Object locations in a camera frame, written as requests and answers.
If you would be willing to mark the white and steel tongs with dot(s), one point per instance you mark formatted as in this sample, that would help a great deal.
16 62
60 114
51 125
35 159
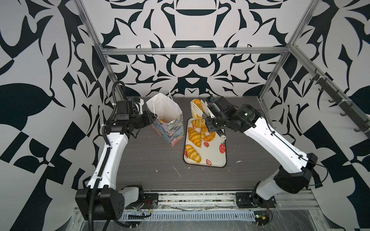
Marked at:
205 114

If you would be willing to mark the colourful printed paper bag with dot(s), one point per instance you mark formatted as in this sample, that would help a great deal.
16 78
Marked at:
165 108

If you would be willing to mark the ring shaped fake bread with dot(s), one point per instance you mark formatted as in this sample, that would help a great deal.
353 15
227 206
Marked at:
206 135

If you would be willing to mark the bottom left fake croissant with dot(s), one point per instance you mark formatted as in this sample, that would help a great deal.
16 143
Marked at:
191 153

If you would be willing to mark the strawberry print tray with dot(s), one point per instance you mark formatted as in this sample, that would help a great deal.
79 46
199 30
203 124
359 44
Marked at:
213 153

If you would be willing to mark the twisted fake bread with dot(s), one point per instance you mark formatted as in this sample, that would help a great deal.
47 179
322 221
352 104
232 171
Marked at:
196 109

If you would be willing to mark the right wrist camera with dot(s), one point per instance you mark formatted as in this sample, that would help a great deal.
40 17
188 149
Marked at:
220 106

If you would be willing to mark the long striped fake croissant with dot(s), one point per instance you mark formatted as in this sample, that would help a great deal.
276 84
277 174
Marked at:
198 123

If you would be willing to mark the wall hook rack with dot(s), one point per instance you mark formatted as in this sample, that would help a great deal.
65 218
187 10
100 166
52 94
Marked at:
340 99

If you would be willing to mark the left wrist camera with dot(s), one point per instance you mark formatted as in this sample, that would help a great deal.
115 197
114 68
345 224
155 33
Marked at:
127 109

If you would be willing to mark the base rail with cable duct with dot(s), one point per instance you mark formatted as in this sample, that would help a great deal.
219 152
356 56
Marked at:
219 211

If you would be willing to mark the column fake croissant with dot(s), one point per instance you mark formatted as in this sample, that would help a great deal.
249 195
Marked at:
194 137

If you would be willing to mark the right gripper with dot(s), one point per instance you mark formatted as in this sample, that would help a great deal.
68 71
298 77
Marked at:
208 120

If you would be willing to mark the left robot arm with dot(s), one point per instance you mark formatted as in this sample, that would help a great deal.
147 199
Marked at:
100 200

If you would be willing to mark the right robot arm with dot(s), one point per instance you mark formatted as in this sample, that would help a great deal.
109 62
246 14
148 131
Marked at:
296 167

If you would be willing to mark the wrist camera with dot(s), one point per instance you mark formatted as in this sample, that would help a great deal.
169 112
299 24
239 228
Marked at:
220 106
127 109

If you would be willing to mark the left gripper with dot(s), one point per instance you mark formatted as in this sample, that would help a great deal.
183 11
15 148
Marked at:
149 118

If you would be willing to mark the aluminium frame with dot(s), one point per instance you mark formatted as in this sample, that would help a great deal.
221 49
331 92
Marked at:
266 49

